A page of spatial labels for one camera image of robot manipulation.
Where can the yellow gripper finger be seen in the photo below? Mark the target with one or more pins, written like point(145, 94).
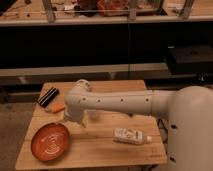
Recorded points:
point(84, 123)

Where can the black box on shelf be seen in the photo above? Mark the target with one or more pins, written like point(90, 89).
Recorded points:
point(190, 60)

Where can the orange carrot toy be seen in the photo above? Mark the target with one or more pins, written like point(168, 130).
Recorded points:
point(55, 108)

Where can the black white striped block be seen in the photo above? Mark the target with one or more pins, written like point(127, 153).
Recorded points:
point(48, 97)

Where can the orange ceramic bowl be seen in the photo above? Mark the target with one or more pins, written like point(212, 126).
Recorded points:
point(50, 142)

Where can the white plastic bottle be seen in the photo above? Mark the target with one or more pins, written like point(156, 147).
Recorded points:
point(131, 136)

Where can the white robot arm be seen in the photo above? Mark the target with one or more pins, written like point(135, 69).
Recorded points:
point(189, 112)

